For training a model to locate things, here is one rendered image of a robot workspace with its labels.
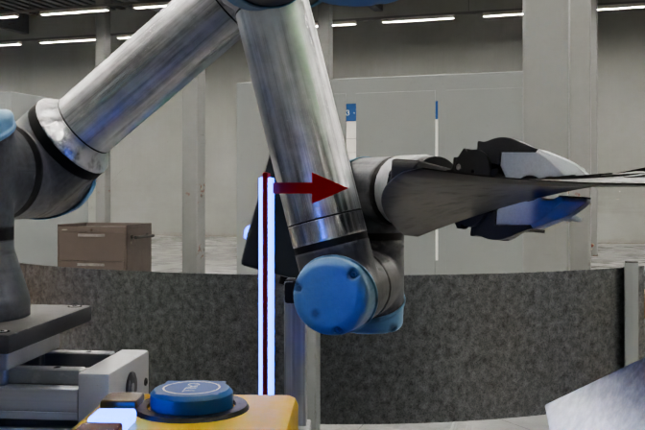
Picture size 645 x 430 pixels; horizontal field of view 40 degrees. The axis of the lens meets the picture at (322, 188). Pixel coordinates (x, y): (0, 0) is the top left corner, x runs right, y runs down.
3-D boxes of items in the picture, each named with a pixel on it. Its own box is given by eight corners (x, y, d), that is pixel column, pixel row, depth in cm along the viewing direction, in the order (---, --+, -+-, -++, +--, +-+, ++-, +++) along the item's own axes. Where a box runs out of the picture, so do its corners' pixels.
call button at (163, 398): (226, 431, 41) (226, 394, 41) (141, 430, 41) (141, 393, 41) (238, 409, 45) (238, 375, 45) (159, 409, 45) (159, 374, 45)
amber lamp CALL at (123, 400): (136, 413, 42) (136, 400, 42) (99, 412, 42) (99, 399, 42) (145, 403, 44) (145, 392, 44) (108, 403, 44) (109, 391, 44)
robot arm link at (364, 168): (367, 228, 106) (367, 157, 106) (428, 232, 97) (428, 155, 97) (313, 230, 102) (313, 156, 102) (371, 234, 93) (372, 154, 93)
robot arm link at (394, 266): (319, 339, 93) (319, 234, 93) (345, 322, 104) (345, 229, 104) (393, 342, 91) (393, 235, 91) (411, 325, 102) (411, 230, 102)
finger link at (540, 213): (624, 203, 76) (540, 196, 83) (579, 196, 72) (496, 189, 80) (620, 239, 76) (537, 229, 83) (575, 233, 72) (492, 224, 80)
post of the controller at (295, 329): (305, 426, 120) (305, 280, 120) (283, 426, 120) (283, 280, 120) (307, 420, 123) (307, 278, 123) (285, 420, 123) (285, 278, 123)
